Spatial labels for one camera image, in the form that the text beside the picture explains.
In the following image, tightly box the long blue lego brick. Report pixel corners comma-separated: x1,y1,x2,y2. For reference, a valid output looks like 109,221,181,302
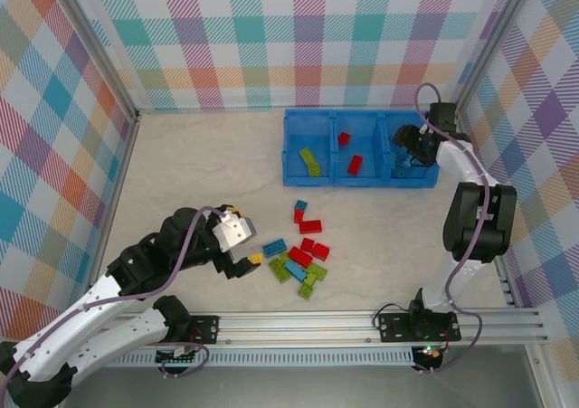
261,239,289,256

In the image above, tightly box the long red lego brick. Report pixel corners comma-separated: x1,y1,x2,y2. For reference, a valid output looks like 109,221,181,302
288,246,315,268

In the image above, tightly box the blue three-compartment bin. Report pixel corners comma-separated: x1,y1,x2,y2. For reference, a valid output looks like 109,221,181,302
281,108,441,188

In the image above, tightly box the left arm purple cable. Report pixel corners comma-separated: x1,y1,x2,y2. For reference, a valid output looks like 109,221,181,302
0,205,227,395

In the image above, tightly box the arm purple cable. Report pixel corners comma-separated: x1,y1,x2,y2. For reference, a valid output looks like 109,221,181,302
0,205,227,395
414,82,501,375

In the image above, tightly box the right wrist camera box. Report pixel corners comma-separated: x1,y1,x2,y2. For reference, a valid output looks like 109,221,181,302
418,131,439,161

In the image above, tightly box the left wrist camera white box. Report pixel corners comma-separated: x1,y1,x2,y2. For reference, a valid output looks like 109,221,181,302
211,214,258,253

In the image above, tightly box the aluminium mounting rail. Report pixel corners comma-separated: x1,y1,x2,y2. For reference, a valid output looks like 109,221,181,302
101,310,544,346

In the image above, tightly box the purple cable loop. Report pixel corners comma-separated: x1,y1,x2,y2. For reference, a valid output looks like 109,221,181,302
156,342,211,380

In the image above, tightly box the white slotted cable duct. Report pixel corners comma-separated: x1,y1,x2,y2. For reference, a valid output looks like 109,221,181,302
110,349,416,368

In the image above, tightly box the aluminium frame post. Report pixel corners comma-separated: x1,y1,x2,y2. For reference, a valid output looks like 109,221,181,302
451,0,543,110
53,0,140,124

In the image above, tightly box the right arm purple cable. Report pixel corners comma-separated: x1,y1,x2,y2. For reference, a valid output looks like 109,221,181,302
414,82,501,375

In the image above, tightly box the short aluminium corner post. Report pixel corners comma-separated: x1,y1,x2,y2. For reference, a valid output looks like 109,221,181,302
527,344,560,408

